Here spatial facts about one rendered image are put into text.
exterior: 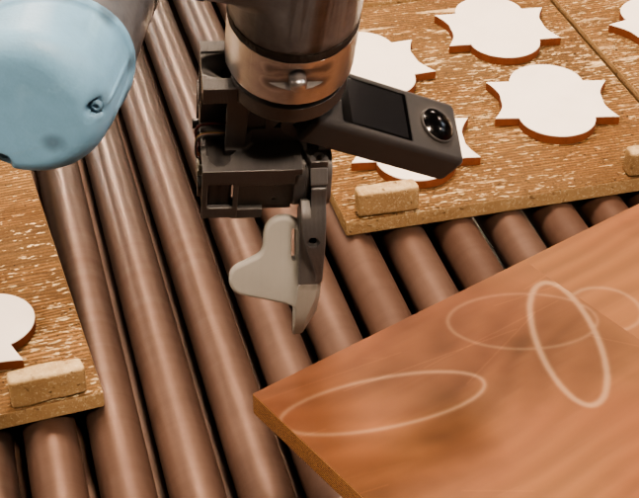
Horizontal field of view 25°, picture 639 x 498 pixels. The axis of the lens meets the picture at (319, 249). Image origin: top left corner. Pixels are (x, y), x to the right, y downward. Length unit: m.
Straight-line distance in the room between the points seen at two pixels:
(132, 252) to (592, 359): 0.47
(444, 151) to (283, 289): 0.14
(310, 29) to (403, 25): 0.88
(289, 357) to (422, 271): 0.17
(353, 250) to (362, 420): 0.38
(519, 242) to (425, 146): 0.44
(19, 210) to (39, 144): 0.71
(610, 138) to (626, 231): 0.33
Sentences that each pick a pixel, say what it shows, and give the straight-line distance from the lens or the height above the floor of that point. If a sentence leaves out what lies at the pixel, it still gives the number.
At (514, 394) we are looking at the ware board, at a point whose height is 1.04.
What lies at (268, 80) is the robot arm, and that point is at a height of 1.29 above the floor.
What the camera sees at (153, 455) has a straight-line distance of 1.17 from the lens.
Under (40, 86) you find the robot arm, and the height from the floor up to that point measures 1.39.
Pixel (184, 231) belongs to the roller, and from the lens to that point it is 1.33.
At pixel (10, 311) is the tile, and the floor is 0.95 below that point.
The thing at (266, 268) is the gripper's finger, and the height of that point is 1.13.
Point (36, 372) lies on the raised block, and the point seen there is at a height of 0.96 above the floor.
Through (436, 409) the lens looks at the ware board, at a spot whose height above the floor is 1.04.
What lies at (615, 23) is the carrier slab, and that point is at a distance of 1.65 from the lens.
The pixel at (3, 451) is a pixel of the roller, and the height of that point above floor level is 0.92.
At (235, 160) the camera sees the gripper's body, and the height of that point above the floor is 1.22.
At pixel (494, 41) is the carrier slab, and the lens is 1.60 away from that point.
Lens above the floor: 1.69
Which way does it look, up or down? 36 degrees down
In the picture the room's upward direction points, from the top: straight up
